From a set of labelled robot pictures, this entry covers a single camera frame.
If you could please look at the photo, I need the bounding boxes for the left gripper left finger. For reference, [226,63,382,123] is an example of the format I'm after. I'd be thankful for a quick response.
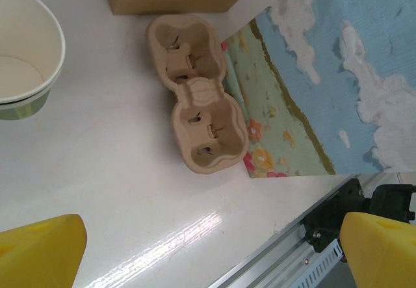
[0,213,88,288]

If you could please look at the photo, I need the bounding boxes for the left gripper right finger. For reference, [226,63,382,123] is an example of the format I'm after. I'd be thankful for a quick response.
[339,212,416,288]

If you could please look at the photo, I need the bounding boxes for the printed paper bag white handles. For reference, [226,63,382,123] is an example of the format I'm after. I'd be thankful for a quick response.
[220,0,416,179]

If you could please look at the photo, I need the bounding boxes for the brown pulp cup carrier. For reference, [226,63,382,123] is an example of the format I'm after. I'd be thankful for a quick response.
[145,14,250,174]

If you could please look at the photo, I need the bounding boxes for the green paper cup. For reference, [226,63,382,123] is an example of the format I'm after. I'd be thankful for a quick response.
[0,0,66,105]
[0,85,52,122]

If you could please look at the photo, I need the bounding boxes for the white slotted cable duct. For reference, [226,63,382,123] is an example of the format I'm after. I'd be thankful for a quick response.
[298,239,347,288]

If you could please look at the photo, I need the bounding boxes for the wide aluminium base rail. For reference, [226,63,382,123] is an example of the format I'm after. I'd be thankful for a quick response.
[211,170,416,288]

